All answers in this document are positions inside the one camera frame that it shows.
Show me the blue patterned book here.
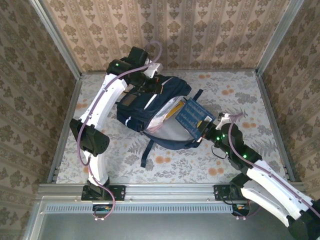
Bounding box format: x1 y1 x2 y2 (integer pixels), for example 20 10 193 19
174 97 217 140

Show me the yellow book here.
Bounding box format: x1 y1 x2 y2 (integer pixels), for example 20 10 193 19
164 99 186 120

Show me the navy blue backpack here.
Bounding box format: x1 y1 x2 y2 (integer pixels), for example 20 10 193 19
116 76 204 168

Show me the grey metal panel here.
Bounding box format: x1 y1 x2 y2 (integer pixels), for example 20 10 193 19
23 199 320 240

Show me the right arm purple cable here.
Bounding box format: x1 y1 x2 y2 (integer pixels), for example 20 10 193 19
226 113 320 220

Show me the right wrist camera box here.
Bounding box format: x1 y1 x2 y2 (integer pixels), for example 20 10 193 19
216 112 232 131

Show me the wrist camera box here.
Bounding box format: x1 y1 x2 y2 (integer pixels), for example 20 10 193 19
146 62 163 78
216 112 232 131

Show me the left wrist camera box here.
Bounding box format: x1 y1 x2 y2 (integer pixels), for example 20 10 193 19
146 62 163 78

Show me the thin black cable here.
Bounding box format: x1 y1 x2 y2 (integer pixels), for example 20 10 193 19
211 144 230 160

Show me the aluminium side rail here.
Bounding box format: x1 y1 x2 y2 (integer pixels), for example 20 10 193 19
47 77 82 185
254 73 298 182

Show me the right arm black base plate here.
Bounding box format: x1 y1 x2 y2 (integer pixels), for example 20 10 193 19
213 184 251 202

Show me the black connector with wires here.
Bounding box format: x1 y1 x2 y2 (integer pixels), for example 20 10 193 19
231 202 251 217
91 203 113 218

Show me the aluminium frame rail with mounts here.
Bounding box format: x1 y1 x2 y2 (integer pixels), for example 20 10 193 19
37 183 307 201

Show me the aluminium corner post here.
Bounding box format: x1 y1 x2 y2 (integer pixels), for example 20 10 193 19
254 0 305 76
29 0 82 80

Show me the grey slotted cable duct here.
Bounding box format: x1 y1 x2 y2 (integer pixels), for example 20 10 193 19
46 203 235 214

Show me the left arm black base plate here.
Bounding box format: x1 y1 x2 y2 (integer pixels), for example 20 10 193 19
81 184 126 202

